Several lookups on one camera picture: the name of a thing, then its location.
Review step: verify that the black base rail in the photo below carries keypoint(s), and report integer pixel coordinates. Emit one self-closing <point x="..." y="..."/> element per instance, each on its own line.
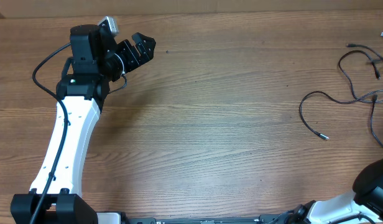
<point x="207" y="220"/>

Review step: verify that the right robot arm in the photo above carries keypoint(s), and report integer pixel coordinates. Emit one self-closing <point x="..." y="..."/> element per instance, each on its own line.
<point x="364" y="203"/>

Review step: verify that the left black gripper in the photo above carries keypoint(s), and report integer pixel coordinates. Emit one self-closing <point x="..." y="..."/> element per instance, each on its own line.
<point x="134" y="60"/>

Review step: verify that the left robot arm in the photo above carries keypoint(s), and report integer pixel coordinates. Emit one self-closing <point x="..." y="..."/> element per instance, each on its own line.
<point x="97" y="60"/>

